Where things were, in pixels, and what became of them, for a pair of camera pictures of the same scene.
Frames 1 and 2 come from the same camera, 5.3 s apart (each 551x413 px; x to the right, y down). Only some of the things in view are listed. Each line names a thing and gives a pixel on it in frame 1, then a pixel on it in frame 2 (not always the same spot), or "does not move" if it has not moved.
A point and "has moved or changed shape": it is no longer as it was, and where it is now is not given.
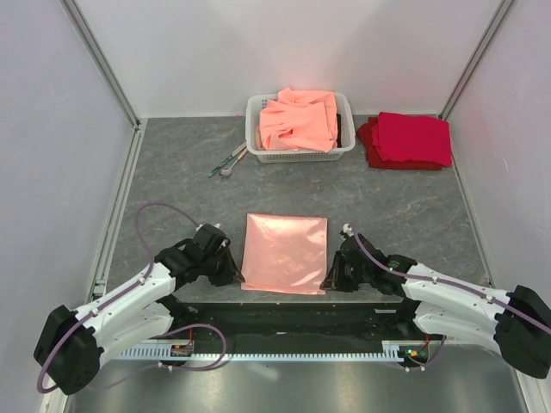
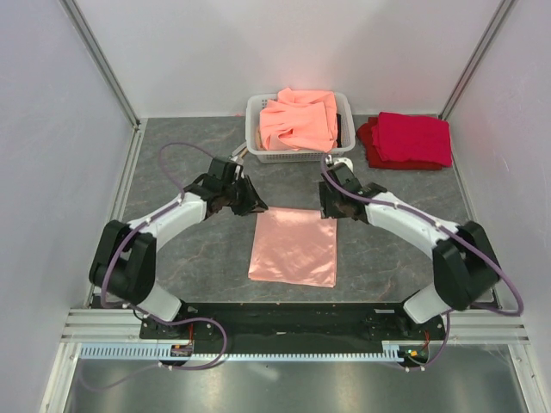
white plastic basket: (253, 119) does not move
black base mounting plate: (283, 328) does not move
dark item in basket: (338, 139) does not move
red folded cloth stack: (407, 141) does not move
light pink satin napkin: (285, 253) has moved or changed shape
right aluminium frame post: (473, 58) does not move
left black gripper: (230, 271) to (252, 199)
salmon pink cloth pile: (300, 120) does not move
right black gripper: (334, 280) to (326, 210)
